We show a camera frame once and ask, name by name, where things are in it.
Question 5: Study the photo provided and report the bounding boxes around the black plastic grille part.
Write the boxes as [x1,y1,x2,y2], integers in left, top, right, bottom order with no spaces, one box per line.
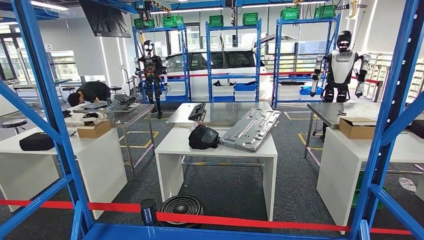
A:
[188,101,208,122]

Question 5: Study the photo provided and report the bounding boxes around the silver metal panel part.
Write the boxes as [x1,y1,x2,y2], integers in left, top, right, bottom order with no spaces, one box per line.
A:
[219,107,282,153]

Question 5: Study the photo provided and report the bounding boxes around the blue metal shelf rack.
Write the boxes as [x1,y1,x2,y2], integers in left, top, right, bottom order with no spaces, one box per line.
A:
[270,14,342,110]
[205,19,263,104]
[0,0,424,240]
[132,23,191,104]

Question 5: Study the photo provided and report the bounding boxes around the steel table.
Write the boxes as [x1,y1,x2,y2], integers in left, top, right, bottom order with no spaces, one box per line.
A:
[66,101,156,178]
[303,101,392,167]
[165,101,282,167]

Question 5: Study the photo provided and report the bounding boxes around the black welding helmet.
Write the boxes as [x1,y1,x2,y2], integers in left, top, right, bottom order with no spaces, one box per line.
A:
[188,124,221,151]

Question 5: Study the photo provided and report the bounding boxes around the white storage bin stack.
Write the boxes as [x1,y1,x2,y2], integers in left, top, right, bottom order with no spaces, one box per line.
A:
[277,83,304,101]
[233,91,257,102]
[163,81,186,97]
[211,85,234,98]

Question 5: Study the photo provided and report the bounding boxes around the white car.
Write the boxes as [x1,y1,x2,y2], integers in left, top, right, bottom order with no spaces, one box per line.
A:
[158,34,297,102]

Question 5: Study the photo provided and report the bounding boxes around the white table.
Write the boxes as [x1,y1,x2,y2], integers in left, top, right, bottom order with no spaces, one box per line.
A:
[154,125,278,222]
[316,127,424,233]
[0,125,128,220]

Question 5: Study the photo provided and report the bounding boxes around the black humanoid robot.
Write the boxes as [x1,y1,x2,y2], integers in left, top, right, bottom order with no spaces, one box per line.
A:
[134,40,168,119]

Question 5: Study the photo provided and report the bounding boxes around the red barrier tape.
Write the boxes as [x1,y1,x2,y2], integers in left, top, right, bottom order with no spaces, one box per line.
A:
[0,198,413,237]
[135,71,380,85]

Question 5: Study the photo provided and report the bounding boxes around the black ribbed round base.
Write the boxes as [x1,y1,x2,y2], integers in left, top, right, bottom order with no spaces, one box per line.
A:
[159,194,205,229]

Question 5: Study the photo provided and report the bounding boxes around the grey device stack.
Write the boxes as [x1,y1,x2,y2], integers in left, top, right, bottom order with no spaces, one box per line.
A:
[105,94,142,114]

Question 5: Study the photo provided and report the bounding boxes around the green plastic crate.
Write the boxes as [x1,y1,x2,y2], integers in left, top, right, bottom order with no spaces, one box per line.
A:
[208,14,224,28]
[351,172,387,210]
[314,4,336,19]
[280,7,300,21]
[162,15,184,28]
[134,17,156,29]
[242,12,259,26]

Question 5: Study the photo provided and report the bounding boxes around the ceiling light strip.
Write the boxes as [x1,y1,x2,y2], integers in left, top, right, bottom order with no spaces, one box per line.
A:
[241,1,327,9]
[150,6,224,15]
[30,0,70,11]

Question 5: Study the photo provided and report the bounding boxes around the blue overhead gantry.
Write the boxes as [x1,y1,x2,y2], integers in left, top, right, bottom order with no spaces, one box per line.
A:
[0,0,332,19]

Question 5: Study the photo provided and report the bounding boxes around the open cardboard box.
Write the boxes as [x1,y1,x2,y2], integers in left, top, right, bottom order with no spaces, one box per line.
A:
[338,117,378,140]
[76,119,112,139]

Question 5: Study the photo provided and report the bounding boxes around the grey laptop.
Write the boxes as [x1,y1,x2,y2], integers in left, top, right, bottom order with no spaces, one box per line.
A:
[72,100,109,114]

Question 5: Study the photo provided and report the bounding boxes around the white headset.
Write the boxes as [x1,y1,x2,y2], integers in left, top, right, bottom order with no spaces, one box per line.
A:
[65,111,109,127]

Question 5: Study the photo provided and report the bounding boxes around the person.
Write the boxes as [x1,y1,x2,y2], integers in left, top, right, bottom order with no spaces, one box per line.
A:
[67,81,112,108]

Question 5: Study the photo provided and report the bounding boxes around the blue electric hoist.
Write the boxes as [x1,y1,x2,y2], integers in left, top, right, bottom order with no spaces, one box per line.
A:
[134,0,155,21]

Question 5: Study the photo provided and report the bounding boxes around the white humanoid robot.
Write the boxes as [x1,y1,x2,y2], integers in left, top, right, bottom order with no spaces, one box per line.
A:
[309,30,372,142]

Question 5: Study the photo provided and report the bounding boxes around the black hanging monitor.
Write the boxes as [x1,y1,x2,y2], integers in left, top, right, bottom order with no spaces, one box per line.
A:
[78,0,132,39]

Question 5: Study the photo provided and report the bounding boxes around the white slatted rack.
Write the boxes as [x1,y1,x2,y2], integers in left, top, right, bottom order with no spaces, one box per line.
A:
[364,51,424,104]

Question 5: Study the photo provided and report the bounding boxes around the long dark desk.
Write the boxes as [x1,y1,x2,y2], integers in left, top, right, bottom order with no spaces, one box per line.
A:
[11,78,74,104]

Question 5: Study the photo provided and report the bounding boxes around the black zip case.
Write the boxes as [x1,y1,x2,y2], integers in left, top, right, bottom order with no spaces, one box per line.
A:
[18,132,56,152]
[410,119,424,140]

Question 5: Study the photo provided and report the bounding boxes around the yellow hoist hook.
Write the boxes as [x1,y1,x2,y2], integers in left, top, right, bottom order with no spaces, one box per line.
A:
[336,0,369,19]

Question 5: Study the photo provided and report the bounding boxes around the clear plastic bag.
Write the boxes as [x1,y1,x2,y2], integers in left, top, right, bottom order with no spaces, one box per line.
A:
[398,177,417,193]

